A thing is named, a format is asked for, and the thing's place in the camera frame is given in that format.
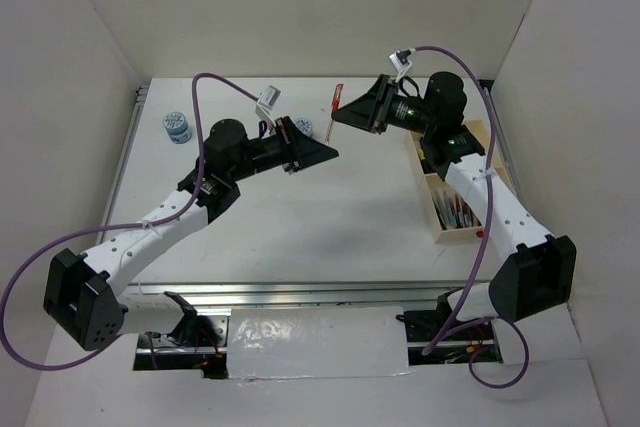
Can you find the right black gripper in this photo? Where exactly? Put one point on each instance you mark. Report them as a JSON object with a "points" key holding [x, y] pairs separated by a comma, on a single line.
{"points": [[366, 112]]}

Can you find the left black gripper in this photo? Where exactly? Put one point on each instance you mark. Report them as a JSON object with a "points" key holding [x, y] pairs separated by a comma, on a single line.
{"points": [[313, 152]]}

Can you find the red gel pen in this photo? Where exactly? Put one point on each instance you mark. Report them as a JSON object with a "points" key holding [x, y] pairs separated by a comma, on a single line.
{"points": [[336, 99]]}

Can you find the red clear-cap pen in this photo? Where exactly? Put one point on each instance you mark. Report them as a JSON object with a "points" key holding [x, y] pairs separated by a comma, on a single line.
{"points": [[458, 211]]}

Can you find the violet clear-cap pen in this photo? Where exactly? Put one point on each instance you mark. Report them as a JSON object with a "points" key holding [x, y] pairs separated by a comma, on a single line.
{"points": [[468, 215]]}

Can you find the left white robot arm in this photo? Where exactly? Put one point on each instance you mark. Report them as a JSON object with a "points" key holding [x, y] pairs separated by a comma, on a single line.
{"points": [[86, 294]]}

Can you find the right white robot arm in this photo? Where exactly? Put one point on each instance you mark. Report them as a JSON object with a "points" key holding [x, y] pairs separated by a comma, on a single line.
{"points": [[538, 267]]}

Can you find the left blue round jar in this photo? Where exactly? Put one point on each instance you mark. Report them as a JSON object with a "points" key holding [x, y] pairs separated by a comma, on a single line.
{"points": [[177, 127]]}

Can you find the beige divided organizer tray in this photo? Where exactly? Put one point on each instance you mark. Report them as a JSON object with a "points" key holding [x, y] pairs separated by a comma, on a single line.
{"points": [[427, 181]]}

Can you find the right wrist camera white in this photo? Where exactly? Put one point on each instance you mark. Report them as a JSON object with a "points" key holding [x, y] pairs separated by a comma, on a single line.
{"points": [[400, 59]]}

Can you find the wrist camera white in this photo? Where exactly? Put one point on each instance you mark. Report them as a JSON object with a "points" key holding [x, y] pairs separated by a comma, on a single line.
{"points": [[265, 104], [400, 59]]}

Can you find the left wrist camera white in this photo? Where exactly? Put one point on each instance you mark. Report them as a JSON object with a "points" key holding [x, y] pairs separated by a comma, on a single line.
{"points": [[265, 104]]}

